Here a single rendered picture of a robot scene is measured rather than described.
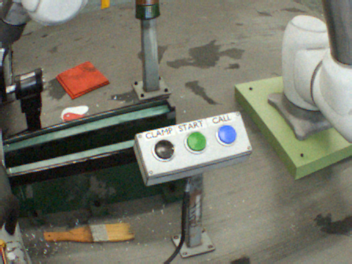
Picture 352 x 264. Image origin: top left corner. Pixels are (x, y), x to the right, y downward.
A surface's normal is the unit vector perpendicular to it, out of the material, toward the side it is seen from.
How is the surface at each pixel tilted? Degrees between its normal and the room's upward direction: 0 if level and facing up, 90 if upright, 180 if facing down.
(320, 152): 0
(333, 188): 0
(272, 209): 0
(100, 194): 90
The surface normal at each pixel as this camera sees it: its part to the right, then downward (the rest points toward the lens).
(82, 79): -0.04, -0.80
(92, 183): 0.31, 0.56
